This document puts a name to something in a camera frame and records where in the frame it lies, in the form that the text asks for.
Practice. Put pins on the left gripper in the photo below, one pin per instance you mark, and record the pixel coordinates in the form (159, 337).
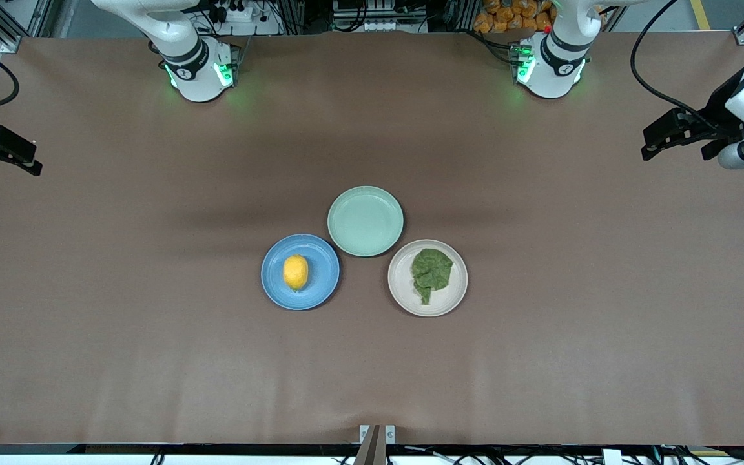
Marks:
(721, 112)

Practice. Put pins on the green lettuce leaf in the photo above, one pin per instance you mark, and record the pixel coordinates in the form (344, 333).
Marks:
(431, 271)

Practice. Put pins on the yellow lemon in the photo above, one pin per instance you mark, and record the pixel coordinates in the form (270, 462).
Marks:
(296, 272)

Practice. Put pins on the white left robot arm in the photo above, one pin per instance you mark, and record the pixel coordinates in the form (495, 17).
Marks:
(556, 64)

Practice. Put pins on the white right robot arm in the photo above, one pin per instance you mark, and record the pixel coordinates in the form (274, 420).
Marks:
(197, 71)

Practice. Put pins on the bag of orange items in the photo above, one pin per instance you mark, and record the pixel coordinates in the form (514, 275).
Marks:
(507, 16)

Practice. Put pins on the brown table cover sheet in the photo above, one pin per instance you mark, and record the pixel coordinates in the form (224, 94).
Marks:
(88, 361)

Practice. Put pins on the white power strip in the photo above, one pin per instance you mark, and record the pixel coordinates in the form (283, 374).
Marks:
(246, 19)

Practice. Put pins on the beige plate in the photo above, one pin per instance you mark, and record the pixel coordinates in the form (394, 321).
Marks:
(404, 297)

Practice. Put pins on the mint green plate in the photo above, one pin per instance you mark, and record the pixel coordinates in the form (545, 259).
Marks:
(365, 221)

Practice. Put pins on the small white box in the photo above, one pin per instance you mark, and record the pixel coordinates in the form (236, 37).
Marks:
(612, 457)

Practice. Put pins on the blue plate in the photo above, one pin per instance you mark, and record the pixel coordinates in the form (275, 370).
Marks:
(323, 284)

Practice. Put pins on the small metal bracket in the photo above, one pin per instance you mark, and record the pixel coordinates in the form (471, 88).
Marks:
(364, 433)

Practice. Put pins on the brown camera pole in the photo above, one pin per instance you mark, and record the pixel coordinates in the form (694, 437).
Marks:
(372, 452)

